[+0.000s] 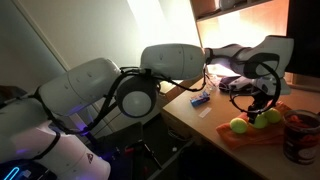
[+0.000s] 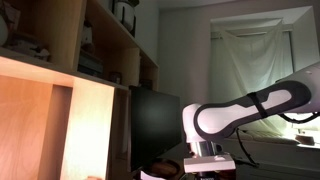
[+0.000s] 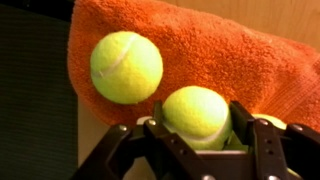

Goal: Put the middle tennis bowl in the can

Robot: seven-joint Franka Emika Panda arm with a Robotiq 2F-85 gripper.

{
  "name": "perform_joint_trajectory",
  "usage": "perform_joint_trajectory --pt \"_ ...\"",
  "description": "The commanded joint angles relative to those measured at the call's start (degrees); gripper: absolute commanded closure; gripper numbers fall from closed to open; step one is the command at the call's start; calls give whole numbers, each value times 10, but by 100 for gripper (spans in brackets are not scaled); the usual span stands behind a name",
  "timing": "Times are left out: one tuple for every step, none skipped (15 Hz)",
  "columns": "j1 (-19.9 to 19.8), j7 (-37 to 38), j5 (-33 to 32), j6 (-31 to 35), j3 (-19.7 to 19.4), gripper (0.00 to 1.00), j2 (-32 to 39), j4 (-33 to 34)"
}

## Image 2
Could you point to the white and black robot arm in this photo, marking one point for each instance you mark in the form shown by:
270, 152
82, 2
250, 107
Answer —
220, 120

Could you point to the round dark-rimmed bowl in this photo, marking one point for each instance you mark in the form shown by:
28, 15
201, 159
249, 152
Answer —
163, 169

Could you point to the black computer monitor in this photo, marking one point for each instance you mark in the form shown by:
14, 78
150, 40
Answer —
153, 126

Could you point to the small dark jar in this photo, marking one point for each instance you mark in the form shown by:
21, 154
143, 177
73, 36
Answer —
115, 77

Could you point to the dark stack of books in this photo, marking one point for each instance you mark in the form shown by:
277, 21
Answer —
90, 65

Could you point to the wooden shelf unit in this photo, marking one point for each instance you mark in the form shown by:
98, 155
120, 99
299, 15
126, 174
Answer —
90, 126

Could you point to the white plant pot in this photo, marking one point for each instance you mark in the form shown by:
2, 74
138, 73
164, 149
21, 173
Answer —
124, 15

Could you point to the white figurine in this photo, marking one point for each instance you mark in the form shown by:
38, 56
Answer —
87, 36

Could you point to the white window curtain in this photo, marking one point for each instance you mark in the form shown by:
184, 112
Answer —
253, 60

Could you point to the white window cushion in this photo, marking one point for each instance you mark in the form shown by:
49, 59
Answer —
266, 136

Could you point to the grey clutter pile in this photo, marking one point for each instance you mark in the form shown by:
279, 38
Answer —
26, 46

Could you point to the white round vase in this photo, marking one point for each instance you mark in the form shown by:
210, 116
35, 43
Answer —
2, 31

